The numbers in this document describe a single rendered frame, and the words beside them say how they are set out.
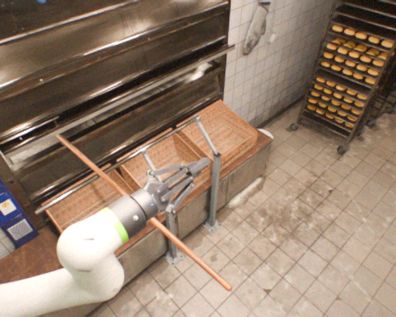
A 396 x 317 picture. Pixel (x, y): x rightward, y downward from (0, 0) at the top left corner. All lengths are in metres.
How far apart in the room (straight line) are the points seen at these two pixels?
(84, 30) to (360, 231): 2.84
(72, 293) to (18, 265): 1.70
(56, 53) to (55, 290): 1.35
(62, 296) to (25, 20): 1.36
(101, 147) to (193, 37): 1.05
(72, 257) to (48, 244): 1.80
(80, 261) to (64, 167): 1.63
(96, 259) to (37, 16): 1.38
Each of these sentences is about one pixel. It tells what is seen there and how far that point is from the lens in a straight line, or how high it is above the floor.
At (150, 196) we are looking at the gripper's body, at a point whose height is 1.99.
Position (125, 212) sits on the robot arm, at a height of 1.99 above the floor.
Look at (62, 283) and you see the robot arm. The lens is 0.82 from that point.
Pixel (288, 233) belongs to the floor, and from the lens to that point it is 3.11.
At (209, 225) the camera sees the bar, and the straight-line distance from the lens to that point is 3.02.
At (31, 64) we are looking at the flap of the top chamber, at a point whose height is 1.76.
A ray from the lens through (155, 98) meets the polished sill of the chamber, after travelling 2.44.
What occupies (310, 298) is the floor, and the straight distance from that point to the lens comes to 2.88.
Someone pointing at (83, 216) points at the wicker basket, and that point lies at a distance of 2.52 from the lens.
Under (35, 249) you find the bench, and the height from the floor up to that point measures 0.58.
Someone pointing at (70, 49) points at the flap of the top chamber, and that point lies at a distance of 1.92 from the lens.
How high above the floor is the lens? 2.57
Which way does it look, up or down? 47 degrees down
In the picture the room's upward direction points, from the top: straight up
